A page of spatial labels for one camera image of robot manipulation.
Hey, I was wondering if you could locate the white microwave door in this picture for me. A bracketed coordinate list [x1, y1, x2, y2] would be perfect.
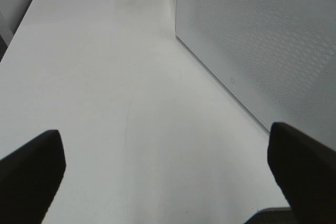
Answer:
[175, 0, 335, 148]

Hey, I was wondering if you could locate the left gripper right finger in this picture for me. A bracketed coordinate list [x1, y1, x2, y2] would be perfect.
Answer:
[267, 122, 335, 223]

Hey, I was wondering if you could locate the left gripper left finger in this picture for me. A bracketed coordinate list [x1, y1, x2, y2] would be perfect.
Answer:
[1, 130, 66, 223]

